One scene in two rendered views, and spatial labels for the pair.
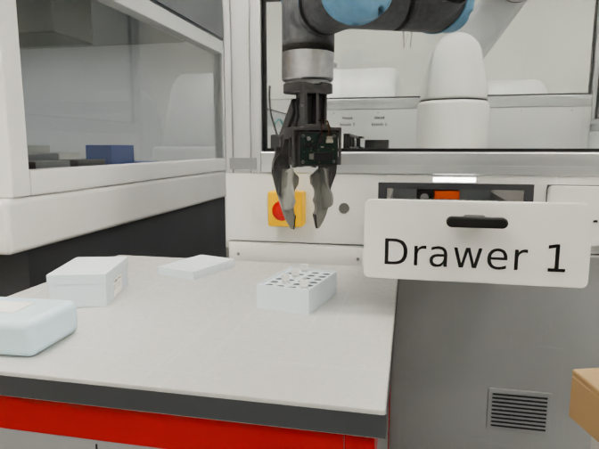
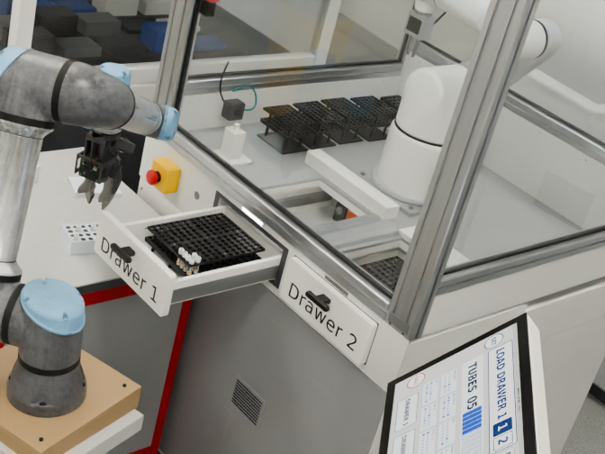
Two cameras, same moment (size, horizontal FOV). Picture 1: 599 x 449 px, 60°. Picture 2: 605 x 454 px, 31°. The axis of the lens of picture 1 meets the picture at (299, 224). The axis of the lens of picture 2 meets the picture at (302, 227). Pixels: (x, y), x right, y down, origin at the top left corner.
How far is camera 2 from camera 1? 2.17 m
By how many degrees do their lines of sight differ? 35
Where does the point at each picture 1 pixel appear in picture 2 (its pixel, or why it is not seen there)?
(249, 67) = (173, 60)
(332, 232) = (188, 207)
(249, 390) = not seen: outside the picture
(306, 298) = (70, 245)
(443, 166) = (248, 203)
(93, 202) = not seen: hidden behind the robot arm
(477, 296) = (245, 306)
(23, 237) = not seen: hidden behind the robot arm
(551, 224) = (155, 275)
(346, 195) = (199, 187)
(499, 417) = (237, 398)
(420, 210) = (116, 231)
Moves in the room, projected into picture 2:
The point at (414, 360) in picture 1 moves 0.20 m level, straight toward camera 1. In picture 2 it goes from (206, 327) to (141, 343)
